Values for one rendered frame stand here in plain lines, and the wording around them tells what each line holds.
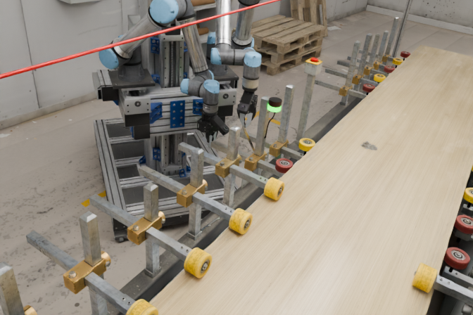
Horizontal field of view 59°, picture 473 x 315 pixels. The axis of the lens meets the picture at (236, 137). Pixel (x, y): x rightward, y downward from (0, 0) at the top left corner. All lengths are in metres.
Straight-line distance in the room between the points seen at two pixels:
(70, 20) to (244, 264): 3.25
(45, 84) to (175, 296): 3.21
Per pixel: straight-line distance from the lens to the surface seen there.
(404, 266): 1.62
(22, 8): 4.03
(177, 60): 2.50
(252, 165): 2.00
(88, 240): 1.30
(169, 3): 1.94
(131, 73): 2.34
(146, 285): 1.66
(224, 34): 2.00
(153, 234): 1.46
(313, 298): 1.41
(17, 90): 4.18
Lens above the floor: 1.96
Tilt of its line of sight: 30 degrees down
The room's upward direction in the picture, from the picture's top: 5 degrees clockwise
